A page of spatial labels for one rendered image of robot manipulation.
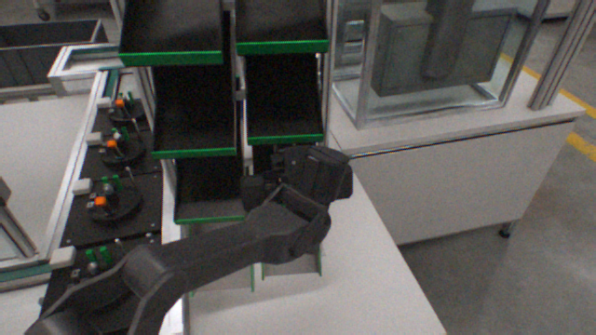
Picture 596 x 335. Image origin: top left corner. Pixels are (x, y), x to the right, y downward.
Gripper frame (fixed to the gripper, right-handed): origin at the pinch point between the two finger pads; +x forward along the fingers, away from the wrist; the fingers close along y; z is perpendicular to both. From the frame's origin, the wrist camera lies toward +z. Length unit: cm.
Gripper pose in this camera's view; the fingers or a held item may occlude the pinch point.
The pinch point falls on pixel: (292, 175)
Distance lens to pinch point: 67.5
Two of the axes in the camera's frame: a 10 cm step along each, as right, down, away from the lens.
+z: -0.6, -9.1, -4.1
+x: -1.7, -3.9, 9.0
